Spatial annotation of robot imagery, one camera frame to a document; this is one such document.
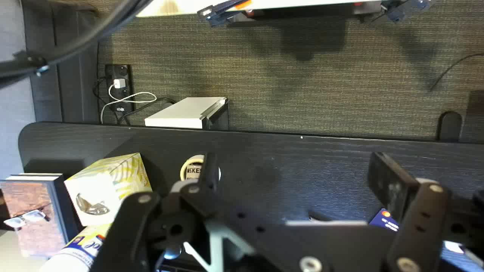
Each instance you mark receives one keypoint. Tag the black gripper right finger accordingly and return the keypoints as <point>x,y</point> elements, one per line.
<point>392,184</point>

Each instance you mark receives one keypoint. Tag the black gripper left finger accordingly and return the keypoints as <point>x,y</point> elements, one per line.
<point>211,171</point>

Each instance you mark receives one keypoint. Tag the masking tape roll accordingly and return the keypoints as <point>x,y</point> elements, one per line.
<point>191,167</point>

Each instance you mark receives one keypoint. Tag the yellow patterned tissue box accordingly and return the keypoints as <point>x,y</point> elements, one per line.
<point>99,190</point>

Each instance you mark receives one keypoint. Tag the white computer tower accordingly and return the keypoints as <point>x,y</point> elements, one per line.
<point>191,112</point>

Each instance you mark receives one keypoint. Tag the white wipes canister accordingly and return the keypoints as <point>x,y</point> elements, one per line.
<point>79,252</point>

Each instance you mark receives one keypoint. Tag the brown hardcover book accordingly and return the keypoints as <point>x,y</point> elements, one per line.
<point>32,213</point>

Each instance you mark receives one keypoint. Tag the wall power outlet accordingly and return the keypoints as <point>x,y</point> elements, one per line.
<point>118,86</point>

